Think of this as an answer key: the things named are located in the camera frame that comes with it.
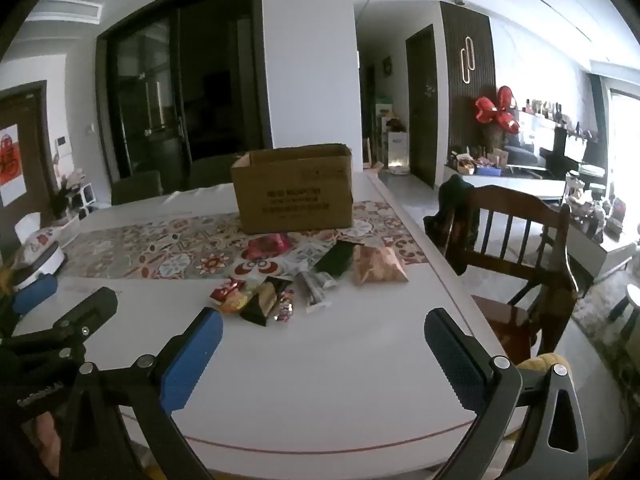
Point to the ceiling air vent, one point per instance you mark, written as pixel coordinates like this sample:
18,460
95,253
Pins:
70,10

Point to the red snack packet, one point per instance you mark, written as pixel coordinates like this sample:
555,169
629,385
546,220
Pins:
267,246

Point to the dark glass sliding door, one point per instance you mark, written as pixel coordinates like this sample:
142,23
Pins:
200,70

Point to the patterned tile-print table mat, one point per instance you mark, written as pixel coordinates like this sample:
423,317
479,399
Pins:
150,250

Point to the orange snack packet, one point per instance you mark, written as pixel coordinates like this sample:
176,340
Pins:
235,304

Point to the white box in hallway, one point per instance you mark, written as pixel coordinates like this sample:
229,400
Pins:
396,150

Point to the brown cardboard box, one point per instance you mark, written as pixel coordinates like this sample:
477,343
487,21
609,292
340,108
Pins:
295,195

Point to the yellow cloth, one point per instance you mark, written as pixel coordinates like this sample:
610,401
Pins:
540,361

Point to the black yellow snack packet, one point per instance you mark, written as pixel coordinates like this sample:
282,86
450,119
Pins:
260,305

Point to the cluttered side table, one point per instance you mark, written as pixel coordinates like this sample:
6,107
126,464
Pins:
610,245

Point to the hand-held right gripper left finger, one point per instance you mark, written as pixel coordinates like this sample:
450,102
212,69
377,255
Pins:
190,360

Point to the dark green snack packet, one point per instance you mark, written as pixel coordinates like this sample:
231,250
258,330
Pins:
337,259

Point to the dark hallway door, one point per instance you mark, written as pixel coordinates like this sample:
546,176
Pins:
421,110

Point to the dark upholstered dining chair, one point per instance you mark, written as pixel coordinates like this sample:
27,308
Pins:
215,172
136,187

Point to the white round appliance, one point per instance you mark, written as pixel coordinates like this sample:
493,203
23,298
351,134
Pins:
42,267

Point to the silver snack packet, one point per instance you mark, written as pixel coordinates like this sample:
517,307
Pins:
312,290

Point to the purple candy wrapper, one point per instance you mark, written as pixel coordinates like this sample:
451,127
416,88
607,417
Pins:
284,310

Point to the brown wooden chair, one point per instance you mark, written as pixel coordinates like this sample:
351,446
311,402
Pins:
520,210

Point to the white cube shelf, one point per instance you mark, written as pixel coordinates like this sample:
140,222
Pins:
80,200

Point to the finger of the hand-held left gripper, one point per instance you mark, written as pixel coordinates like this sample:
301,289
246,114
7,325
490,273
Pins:
90,310
35,293

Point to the gold clip-shaped wall decor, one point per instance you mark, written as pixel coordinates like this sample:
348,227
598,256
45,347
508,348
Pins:
466,60

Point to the tan snack bag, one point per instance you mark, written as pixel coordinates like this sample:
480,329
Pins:
377,265

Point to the red foil balloon bunch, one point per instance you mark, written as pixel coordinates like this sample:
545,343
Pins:
495,110

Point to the dark slatted wall panel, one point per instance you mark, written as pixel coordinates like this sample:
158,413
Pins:
482,50

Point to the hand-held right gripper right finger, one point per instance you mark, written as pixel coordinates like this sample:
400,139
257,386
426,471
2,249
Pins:
455,360

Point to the red gold candy packet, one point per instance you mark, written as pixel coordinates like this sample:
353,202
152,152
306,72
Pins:
222,290

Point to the white round stool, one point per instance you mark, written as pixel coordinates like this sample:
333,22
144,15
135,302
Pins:
627,302

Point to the dark jacket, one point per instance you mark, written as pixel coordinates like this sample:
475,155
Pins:
452,200

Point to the red white door poster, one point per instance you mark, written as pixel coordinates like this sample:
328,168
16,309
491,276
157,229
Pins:
10,165

